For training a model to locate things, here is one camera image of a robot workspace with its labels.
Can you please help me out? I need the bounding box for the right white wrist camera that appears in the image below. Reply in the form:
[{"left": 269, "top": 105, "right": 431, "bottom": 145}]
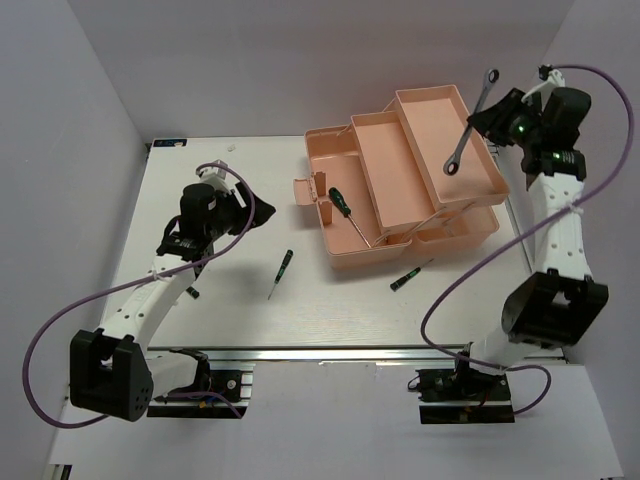
[{"left": 522, "top": 64, "right": 566, "bottom": 105}]

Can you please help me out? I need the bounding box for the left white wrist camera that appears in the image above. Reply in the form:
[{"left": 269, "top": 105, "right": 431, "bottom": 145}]
[{"left": 196, "top": 159, "right": 233, "bottom": 193}]

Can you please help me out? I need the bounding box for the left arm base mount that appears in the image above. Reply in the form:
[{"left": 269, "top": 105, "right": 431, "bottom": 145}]
[{"left": 147, "top": 348, "right": 253, "bottom": 420}]

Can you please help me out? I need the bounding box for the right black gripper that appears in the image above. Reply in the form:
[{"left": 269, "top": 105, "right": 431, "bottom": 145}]
[{"left": 467, "top": 87, "right": 545, "bottom": 150}]

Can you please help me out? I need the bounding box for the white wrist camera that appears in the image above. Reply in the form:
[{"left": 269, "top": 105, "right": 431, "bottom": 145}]
[
  {"left": 522, "top": 64, "right": 566, "bottom": 105},
  {"left": 196, "top": 159, "right": 233, "bottom": 193}
]

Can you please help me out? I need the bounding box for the small green precision screwdriver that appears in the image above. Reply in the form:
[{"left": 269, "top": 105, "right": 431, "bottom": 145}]
[{"left": 267, "top": 249, "right": 294, "bottom": 300}]

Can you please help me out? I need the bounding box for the aluminium table rail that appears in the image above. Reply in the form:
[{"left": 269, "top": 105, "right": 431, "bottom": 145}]
[{"left": 149, "top": 344, "right": 566, "bottom": 364}]

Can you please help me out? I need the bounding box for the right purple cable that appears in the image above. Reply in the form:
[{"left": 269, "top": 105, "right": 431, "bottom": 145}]
[{"left": 422, "top": 63, "right": 635, "bottom": 419}]

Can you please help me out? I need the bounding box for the small black screwdriver bit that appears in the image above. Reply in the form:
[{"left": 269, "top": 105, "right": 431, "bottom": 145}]
[{"left": 186, "top": 287, "right": 200, "bottom": 299}]

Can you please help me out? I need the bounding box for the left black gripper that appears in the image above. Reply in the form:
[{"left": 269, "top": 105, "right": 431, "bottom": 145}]
[{"left": 205, "top": 181, "right": 276, "bottom": 241}]

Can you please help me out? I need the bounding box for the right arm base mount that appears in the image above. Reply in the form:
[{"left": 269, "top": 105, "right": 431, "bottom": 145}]
[{"left": 407, "top": 369, "right": 515, "bottom": 425}]

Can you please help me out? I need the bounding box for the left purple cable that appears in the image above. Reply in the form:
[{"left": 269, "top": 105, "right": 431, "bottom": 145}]
[{"left": 23, "top": 163, "right": 259, "bottom": 430}]

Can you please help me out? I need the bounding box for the silver ratchet wrench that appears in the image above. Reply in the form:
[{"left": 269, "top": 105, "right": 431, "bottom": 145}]
[{"left": 443, "top": 68, "right": 500, "bottom": 176}]

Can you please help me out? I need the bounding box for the large green screwdriver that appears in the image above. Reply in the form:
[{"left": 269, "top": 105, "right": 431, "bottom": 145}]
[{"left": 328, "top": 187, "right": 372, "bottom": 248}]

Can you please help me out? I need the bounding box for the pink plastic toolbox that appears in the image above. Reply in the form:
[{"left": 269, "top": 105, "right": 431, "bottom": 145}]
[{"left": 293, "top": 85, "right": 509, "bottom": 269}]

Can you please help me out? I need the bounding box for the purple cable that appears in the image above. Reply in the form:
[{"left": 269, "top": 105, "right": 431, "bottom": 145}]
[
  {"left": 422, "top": 63, "right": 635, "bottom": 419},
  {"left": 23, "top": 163, "right": 259, "bottom": 430}
]

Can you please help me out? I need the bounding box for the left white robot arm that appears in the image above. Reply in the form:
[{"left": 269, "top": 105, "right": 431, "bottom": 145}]
[{"left": 70, "top": 182, "right": 276, "bottom": 421}]

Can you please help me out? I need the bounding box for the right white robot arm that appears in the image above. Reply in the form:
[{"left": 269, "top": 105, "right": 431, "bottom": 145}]
[{"left": 451, "top": 87, "right": 609, "bottom": 399}]

